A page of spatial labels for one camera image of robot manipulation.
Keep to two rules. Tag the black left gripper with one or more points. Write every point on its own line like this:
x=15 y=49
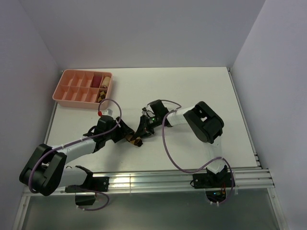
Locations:
x=123 y=131

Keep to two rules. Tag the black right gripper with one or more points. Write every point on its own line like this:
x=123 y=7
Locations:
x=144 y=130

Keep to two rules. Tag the brown argyle sock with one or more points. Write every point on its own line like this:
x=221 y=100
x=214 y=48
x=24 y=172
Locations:
x=136 y=141
x=101 y=96

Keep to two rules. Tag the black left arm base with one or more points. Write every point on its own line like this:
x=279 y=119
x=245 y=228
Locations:
x=96 y=185

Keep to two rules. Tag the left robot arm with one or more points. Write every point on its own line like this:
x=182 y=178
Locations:
x=47 y=169

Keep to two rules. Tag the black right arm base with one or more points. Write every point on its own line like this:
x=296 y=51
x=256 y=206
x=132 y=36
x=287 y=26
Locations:
x=214 y=184

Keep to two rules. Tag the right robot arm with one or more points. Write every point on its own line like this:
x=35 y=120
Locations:
x=205 y=123

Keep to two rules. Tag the tan rolled sock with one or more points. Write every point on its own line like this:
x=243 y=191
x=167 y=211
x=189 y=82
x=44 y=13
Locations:
x=105 y=82

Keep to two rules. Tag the dark red rolled sock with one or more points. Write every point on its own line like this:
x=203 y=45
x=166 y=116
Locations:
x=96 y=81

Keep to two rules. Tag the pink compartment tray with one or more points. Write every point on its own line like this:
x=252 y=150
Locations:
x=74 y=89

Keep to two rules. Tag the front aluminium rail frame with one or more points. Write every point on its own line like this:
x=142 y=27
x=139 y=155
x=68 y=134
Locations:
x=176 y=181

